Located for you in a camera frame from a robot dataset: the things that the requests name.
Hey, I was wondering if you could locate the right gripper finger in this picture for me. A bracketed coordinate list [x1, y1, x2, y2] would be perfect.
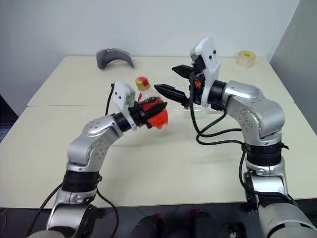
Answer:
[154, 83, 187, 108]
[172, 64, 196, 81]

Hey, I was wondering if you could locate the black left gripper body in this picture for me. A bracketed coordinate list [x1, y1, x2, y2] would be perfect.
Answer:
[129, 100, 153, 129]

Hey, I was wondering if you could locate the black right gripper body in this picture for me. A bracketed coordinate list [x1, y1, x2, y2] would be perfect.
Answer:
[183, 56, 208, 110]

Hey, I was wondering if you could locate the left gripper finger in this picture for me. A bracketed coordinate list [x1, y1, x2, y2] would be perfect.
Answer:
[139, 96, 164, 110]
[144, 102, 168, 120]

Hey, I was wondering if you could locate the clear plastic container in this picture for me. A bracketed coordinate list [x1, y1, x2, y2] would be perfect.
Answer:
[183, 100, 223, 118]

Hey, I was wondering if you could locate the clear tape roll yellow core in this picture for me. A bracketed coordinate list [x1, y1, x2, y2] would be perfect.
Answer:
[235, 50, 258, 68]

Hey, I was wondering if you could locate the grey curved plastic shell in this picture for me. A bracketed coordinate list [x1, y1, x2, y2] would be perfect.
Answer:
[96, 48, 135, 71]

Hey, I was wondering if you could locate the dark rounded shape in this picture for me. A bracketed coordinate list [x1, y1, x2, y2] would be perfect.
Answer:
[130, 214, 165, 238]

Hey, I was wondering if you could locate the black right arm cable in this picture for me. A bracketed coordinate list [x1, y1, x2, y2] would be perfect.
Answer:
[188, 71, 251, 206]

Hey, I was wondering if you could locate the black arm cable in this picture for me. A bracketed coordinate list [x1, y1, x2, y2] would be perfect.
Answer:
[188, 71, 251, 206]
[29, 83, 120, 238]

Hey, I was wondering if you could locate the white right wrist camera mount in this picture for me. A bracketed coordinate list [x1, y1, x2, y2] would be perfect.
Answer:
[190, 36, 222, 108]

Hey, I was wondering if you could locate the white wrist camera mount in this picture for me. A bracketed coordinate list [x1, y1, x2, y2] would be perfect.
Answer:
[110, 81, 138, 131]
[190, 36, 222, 108]

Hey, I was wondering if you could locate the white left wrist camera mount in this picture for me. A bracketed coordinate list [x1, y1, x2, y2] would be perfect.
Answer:
[110, 81, 138, 131]

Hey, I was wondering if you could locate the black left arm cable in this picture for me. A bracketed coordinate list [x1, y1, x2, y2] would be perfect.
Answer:
[29, 83, 120, 238]

